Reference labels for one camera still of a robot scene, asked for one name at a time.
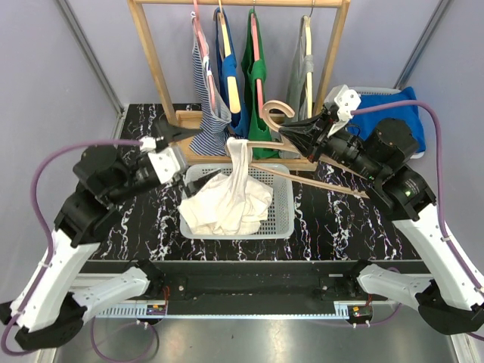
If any grey tank top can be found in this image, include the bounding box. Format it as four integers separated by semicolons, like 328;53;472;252
285;15;314;123

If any blue white striped tank top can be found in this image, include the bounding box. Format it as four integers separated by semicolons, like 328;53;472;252
190;11;231;157

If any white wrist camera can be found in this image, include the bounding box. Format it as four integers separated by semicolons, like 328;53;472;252
324;85;361;137
139;137;188;184

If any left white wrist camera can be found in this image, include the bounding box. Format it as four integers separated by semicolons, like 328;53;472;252
139;137;188;184

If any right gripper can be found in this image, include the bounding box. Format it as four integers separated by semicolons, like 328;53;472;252
279;106;383;182

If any pink hanger with green top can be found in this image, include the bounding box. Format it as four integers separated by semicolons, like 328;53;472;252
250;10;264;113

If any blue folded cloth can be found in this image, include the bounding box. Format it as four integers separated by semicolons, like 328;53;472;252
347;86;427;155

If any wooden hanger with blue top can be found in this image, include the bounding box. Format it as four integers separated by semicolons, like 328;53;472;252
218;1;241;113

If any grey side basket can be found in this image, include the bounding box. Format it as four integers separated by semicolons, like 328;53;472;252
351;86;426;160

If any light wooden hanger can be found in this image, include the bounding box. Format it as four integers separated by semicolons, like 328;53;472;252
247;100;369;199

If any cream hanger with grey top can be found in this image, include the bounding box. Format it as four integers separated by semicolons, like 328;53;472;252
304;2;315;118

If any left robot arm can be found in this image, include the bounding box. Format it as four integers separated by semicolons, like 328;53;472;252
1;120;199;355

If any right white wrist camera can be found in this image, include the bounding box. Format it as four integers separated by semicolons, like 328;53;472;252
324;85;361;137

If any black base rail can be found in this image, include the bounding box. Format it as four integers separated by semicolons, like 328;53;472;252
81;259;411;317

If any white perforated plastic basket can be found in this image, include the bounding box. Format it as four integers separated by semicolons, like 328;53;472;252
179;163;295;240

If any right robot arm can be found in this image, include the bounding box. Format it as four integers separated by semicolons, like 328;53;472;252
279;115;483;335

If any pink hanger with striped top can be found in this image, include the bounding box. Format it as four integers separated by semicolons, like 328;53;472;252
192;0;216;110

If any wooden clothes rack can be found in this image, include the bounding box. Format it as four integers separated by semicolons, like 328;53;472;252
127;0;351;172

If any green tank top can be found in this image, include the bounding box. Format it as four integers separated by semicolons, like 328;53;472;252
241;8;272;141

